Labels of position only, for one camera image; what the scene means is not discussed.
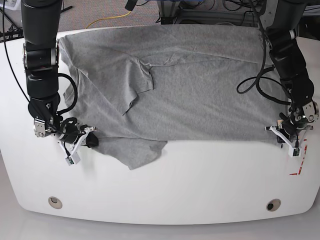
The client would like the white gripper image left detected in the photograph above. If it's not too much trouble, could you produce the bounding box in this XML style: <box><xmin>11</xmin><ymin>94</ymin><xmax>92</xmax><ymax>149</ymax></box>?
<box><xmin>58</xmin><ymin>122</ymin><xmax>99</xmax><ymax>157</ymax></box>

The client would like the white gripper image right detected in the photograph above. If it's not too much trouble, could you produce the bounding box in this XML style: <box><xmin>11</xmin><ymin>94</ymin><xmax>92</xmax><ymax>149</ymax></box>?
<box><xmin>264</xmin><ymin>120</ymin><xmax>314</xmax><ymax>149</ymax></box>

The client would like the grey Hugging Face T-shirt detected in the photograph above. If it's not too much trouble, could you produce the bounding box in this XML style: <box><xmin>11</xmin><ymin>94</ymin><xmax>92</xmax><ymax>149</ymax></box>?
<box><xmin>59</xmin><ymin>24</ymin><xmax>286</xmax><ymax>170</ymax></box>

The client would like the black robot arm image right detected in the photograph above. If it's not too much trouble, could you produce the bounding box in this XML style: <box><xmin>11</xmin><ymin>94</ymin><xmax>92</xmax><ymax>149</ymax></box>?
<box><xmin>259</xmin><ymin>0</ymin><xmax>319</xmax><ymax>150</ymax></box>

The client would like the red tape rectangle marking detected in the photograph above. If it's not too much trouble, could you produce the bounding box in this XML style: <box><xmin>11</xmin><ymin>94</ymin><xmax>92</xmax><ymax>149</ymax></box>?
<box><xmin>286</xmin><ymin>141</ymin><xmax>308</xmax><ymax>176</ymax></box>

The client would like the black tripod stand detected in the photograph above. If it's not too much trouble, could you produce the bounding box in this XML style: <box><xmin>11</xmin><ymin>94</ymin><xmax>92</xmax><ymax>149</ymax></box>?
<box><xmin>0</xmin><ymin>4</ymin><xmax>73</xmax><ymax>42</ymax></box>

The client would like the wrist camera board image right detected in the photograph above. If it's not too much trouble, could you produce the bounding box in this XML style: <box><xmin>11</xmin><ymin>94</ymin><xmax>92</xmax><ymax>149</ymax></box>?
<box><xmin>288</xmin><ymin>146</ymin><xmax>302</xmax><ymax>158</ymax></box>

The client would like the wrist camera board image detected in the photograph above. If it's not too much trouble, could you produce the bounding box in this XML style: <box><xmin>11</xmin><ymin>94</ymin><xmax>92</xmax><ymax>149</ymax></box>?
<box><xmin>288</xmin><ymin>146</ymin><xmax>302</xmax><ymax>158</ymax></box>
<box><xmin>65</xmin><ymin>154</ymin><xmax>81</xmax><ymax>166</ymax></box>

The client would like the wrist camera board image left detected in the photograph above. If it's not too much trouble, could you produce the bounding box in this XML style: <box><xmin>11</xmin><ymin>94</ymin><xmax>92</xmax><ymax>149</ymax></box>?
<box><xmin>65</xmin><ymin>154</ymin><xmax>81</xmax><ymax>166</ymax></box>

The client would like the right table cable grommet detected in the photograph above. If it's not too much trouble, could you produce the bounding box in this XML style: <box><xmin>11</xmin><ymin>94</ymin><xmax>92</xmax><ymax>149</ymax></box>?
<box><xmin>266</xmin><ymin>199</ymin><xmax>281</xmax><ymax>212</ymax></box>

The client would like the table cable grommet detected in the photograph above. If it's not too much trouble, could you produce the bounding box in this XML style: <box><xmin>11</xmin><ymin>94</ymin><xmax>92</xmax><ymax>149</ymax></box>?
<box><xmin>48</xmin><ymin>196</ymin><xmax>63</xmax><ymax>210</ymax></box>
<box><xmin>266</xmin><ymin>199</ymin><xmax>281</xmax><ymax>212</ymax></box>

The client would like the left table cable grommet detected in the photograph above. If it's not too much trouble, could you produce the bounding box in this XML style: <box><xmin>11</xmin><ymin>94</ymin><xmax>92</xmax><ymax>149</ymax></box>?
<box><xmin>48</xmin><ymin>196</ymin><xmax>63</xmax><ymax>210</ymax></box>

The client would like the yellow cable on floor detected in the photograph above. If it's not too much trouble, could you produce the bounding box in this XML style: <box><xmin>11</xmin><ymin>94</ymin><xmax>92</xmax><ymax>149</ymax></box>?
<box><xmin>86</xmin><ymin>9</ymin><xmax>132</xmax><ymax>30</ymax></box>

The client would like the grey aluminium frame base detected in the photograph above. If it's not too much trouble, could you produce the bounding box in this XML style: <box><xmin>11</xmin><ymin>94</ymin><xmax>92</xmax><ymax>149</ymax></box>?
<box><xmin>157</xmin><ymin>0</ymin><xmax>258</xmax><ymax>27</ymax></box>

